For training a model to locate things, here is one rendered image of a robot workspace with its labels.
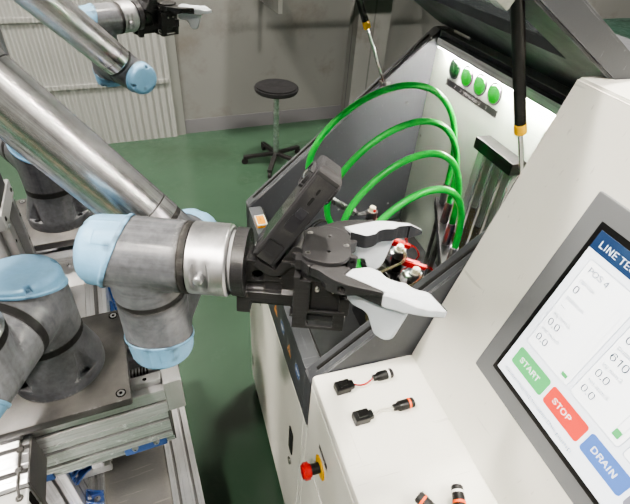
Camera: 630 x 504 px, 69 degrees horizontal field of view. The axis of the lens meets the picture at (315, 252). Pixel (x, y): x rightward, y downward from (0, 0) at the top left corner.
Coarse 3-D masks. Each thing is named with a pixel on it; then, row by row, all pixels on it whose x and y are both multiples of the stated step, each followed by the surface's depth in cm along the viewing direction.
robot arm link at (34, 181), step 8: (8, 152) 105; (16, 152) 101; (8, 160) 107; (16, 160) 102; (24, 160) 101; (16, 168) 105; (24, 168) 103; (32, 168) 103; (24, 176) 105; (32, 176) 104; (40, 176) 104; (24, 184) 107; (32, 184) 105; (40, 184) 105; (48, 184) 106; (56, 184) 107; (32, 192) 107; (40, 192) 107; (48, 192) 107
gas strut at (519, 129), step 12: (516, 0) 57; (516, 12) 58; (516, 24) 60; (516, 36) 61; (516, 48) 62; (516, 60) 63; (516, 72) 65; (516, 84) 66; (516, 96) 68; (516, 108) 69; (516, 120) 71; (516, 132) 72
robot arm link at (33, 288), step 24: (0, 264) 69; (24, 264) 70; (48, 264) 70; (0, 288) 65; (24, 288) 66; (48, 288) 68; (24, 312) 65; (48, 312) 68; (72, 312) 74; (48, 336) 68; (72, 336) 75
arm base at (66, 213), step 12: (60, 192) 109; (36, 204) 109; (48, 204) 109; (60, 204) 110; (72, 204) 112; (36, 216) 111; (48, 216) 110; (60, 216) 111; (72, 216) 112; (84, 216) 115; (36, 228) 112; (48, 228) 111; (60, 228) 112; (72, 228) 113
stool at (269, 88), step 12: (264, 84) 324; (276, 84) 326; (288, 84) 327; (264, 96) 316; (276, 96) 313; (288, 96) 316; (276, 108) 332; (276, 120) 338; (276, 132) 344; (264, 144) 368; (276, 144) 350; (252, 156) 353; (264, 156) 355; (276, 156) 352; (288, 156) 353
